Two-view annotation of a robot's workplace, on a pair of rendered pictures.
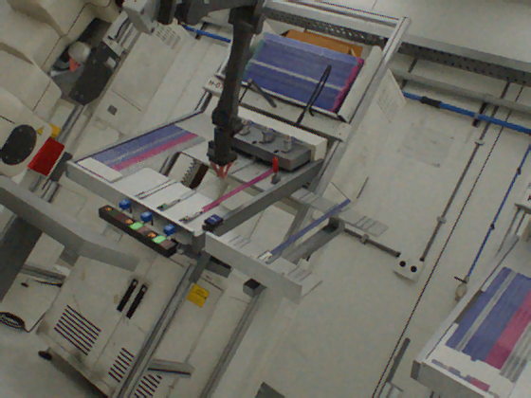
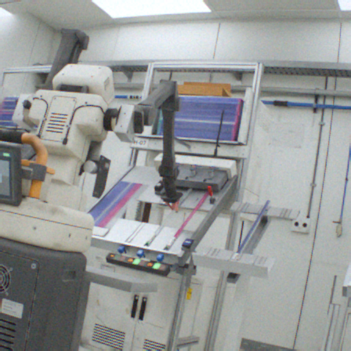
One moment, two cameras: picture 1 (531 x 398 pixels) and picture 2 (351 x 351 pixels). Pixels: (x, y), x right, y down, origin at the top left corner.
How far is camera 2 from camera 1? 0.56 m
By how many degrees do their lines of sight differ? 4
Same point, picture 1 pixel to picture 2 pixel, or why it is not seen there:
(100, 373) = not seen: outside the picture
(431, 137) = (289, 128)
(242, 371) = (237, 328)
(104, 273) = (112, 296)
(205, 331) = (197, 313)
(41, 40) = (70, 168)
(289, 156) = (215, 181)
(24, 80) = (69, 197)
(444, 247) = (320, 204)
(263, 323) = (241, 296)
